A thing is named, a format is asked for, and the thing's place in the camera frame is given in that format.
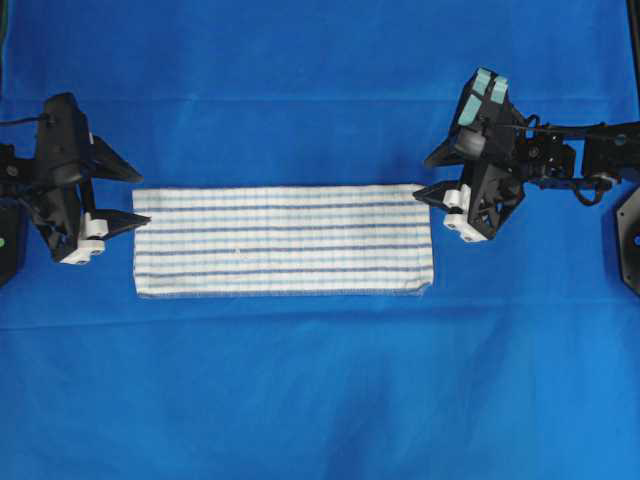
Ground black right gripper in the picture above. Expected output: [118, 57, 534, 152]
[413, 105, 575, 243]

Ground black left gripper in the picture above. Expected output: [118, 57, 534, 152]
[29, 119, 151, 264]

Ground white blue striped towel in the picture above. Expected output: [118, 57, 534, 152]
[132, 184, 435, 298]

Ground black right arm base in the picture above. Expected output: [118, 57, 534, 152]
[602, 185, 639, 298]

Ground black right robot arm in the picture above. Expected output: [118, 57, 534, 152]
[413, 101, 639, 243]

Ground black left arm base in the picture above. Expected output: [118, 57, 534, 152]
[0, 197, 27, 287]

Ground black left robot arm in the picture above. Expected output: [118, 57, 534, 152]
[1, 115, 151, 267]

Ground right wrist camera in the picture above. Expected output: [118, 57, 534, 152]
[450, 68, 515, 159]

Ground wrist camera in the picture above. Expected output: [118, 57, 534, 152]
[43, 92, 93, 152]
[450, 68, 515, 159]

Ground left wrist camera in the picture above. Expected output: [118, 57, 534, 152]
[43, 92, 93, 152]

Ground black camera cable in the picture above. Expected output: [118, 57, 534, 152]
[0, 114, 51, 127]

